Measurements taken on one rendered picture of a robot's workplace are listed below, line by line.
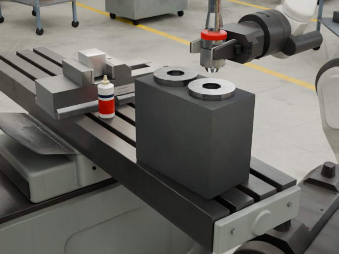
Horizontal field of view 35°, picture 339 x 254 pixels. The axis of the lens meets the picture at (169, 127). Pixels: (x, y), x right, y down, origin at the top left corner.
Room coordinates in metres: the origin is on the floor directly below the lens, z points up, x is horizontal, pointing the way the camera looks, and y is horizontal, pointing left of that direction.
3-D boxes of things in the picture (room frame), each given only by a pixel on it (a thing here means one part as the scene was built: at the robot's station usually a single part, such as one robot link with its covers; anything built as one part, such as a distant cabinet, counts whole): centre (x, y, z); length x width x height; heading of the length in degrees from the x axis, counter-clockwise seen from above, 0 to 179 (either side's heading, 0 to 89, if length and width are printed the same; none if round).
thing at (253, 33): (1.00, -0.15, 1.18); 0.13 x 0.12 x 0.10; 43
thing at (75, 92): (1.39, 0.18, 0.96); 0.35 x 0.15 x 0.11; 124
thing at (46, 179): (1.40, 0.23, 0.76); 0.50 x 0.35 x 0.12; 127
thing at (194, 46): (0.96, -0.06, 1.18); 0.06 x 0.02 x 0.03; 133
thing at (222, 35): (0.94, -0.08, 1.20); 0.05 x 0.05 x 0.01
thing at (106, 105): (1.26, 0.16, 0.96); 0.04 x 0.04 x 0.11
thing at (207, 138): (0.98, -0.05, 1.00); 0.22 x 0.12 x 0.20; 42
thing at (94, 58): (1.37, 0.21, 1.01); 0.06 x 0.05 x 0.06; 34
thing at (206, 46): (0.94, -0.08, 1.17); 0.05 x 0.05 x 0.05
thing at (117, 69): (1.40, 0.16, 0.99); 0.12 x 0.06 x 0.04; 34
